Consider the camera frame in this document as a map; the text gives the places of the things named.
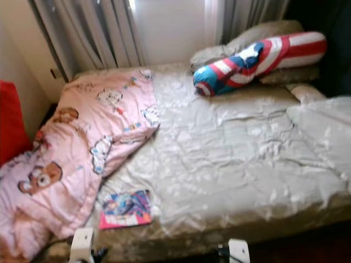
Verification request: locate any striped star bolster pillow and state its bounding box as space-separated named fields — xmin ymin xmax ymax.
xmin=193 ymin=31 xmax=329 ymax=98

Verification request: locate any pale beige large pillow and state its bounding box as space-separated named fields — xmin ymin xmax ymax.
xmin=285 ymin=96 xmax=351 ymax=193

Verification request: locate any beige rolled cloth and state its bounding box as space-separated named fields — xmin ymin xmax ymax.
xmin=285 ymin=83 xmax=328 ymax=105

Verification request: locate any beige frilled small pillow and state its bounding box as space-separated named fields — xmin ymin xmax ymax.
xmin=259 ymin=65 xmax=322 ymax=87

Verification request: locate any colourful comic magazine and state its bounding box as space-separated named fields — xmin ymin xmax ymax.
xmin=98 ymin=189 xmax=153 ymax=230

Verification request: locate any grey long pillow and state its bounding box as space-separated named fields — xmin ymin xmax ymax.
xmin=189 ymin=20 xmax=305 ymax=73

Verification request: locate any pink cartoon bear quilt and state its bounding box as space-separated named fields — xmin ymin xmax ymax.
xmin=0 ymin=68 xmax=161 ymax=262

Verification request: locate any red sofa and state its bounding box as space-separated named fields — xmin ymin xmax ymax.
xmin=0 ymin=80 xmax=33 ymax=166

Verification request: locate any grey curtain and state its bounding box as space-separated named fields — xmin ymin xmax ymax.
xmin=218 ymin=0 xmax=290 ymax=45
xmin=29 ymin=0 xmax=147 ymax=84

